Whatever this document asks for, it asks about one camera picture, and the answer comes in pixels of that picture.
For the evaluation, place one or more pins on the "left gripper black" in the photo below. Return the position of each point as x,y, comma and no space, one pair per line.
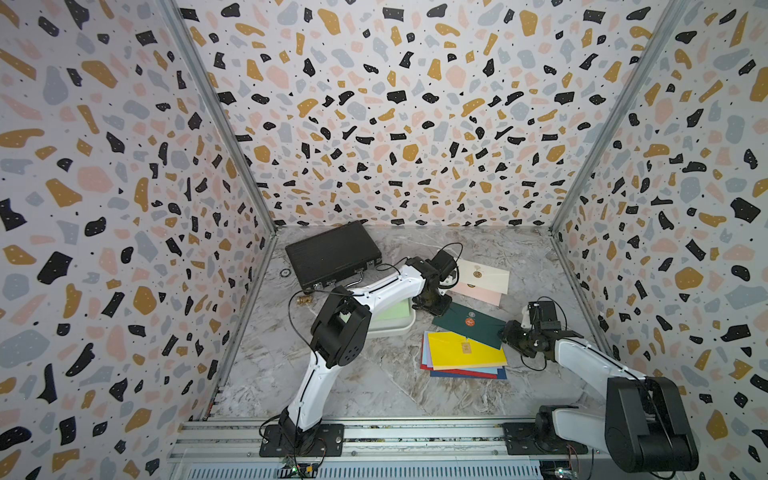
440,311

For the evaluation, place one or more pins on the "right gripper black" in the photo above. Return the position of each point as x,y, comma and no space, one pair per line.
507,333

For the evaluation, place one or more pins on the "light green envelope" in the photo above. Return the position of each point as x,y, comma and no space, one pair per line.
399,312

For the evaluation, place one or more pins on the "dark green envelope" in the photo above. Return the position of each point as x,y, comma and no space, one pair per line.
472,324

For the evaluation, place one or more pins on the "yellow envelope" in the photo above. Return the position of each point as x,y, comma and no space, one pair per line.
452,351

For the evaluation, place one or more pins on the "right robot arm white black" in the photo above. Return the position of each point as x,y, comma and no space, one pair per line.
643,425

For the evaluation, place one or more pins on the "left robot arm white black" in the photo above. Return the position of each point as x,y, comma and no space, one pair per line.
340,330

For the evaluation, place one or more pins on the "white storage box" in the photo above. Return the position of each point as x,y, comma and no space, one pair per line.
391,328

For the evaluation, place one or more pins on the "pink envelope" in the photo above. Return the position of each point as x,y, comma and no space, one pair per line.
484,295

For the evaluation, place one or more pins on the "dark blue envelope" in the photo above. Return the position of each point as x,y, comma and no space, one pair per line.
494,374

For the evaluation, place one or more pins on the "light blue envelope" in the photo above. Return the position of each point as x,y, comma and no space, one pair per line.
484,373

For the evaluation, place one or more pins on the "red envelope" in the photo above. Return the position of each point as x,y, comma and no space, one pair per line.
427,365

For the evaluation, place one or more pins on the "black briefcase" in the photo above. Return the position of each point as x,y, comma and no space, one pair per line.
330,257

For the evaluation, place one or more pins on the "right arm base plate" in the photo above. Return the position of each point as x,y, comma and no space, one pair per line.
525,438

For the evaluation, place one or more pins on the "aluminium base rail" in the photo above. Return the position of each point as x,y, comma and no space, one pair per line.
399,448

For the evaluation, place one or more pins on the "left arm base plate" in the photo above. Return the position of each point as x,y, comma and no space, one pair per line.
323,440

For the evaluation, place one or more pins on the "right corner aluminium post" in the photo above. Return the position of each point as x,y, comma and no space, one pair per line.
670,17

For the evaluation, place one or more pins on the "corner aluminium post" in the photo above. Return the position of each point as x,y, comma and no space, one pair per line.
173,18
670,17

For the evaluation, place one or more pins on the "left corner aluminium post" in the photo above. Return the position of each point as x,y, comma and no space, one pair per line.
173,18

